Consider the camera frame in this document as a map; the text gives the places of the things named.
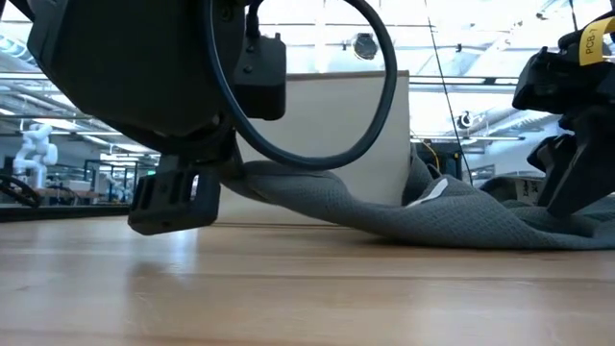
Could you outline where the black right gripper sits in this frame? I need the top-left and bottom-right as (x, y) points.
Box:
(511, 45), (615, 221)

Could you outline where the dark grey towel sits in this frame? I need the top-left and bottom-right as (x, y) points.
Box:
(220, 143), (615, 252)

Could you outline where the white handwritten label tag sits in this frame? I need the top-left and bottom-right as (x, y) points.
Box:
(515, 177), (543, 206)

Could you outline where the round white ceiling fixture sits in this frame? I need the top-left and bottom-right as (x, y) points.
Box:
(455, 110), (477, 130)

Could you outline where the black background equipment box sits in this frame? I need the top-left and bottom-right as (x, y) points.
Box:
(415, 140), (466, 183)

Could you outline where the long thin black pole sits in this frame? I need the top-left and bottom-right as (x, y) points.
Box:
(424, 0), (476, 185)

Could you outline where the white sewn fabric label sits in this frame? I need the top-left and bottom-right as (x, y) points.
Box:
(405, 177), (451, 210)

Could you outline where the beige fabric storage box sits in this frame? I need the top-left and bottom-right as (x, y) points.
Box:
(218, 70), (412, 225)

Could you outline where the round grey ceiling fixture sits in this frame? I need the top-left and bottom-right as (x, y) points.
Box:
(352, 32), (381, 62)

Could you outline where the yellow cable tag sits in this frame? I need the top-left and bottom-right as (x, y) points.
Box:
(578, 16), (615, 67)

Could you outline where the yellow cable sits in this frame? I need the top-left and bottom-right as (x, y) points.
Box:
(421, 140), (441, 173)

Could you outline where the silver ventilation duct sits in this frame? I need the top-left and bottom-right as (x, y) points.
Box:
(0, 33), (38, 69)

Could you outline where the black curved background hose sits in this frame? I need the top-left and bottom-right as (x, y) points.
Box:
(0, 173), (42, 209)

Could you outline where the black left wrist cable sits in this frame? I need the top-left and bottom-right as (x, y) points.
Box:
(201, 0), (399, 172)

